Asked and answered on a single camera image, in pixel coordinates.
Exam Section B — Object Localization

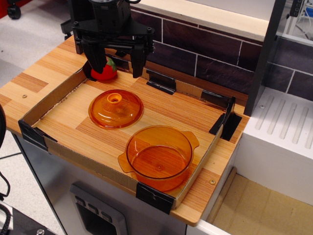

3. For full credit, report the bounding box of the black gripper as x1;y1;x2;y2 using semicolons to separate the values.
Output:
72;0;155;78

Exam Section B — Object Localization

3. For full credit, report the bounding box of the orange transparent pot lid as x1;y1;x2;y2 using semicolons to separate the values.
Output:
89;90;144;129

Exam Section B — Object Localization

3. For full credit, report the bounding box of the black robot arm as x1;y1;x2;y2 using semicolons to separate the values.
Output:
68;0;155;78

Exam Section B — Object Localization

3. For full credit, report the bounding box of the orange transparent pot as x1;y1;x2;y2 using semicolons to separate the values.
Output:
118;125;200;192

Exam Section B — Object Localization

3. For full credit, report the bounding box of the red toy strawberry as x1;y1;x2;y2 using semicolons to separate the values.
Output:
90;57;117;80

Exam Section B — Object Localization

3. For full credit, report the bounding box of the light wooden shelf board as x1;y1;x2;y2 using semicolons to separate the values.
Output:
134;0;269;42

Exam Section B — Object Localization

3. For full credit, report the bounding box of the black caster wheel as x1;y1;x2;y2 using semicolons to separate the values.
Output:
7;5;22;20

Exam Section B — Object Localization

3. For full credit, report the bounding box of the cardboard fence with black tape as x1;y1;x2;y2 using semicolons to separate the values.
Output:
18;50;243;215

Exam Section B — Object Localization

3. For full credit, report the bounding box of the white toy sink drainboard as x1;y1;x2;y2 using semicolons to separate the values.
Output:
234;88;313;205

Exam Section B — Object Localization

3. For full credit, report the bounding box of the dark grey shelf post left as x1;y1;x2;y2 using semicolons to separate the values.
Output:
67;0;98;55

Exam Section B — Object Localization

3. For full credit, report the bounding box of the dark grey shelf post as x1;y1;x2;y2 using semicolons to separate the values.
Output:
67;0;98;55
244;0;286;116

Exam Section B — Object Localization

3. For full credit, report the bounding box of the dark grey shelf post right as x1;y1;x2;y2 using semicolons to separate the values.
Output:
244;0;286;116

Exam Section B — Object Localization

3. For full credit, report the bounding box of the black braided cable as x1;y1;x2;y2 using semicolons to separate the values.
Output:
0;171;13;235

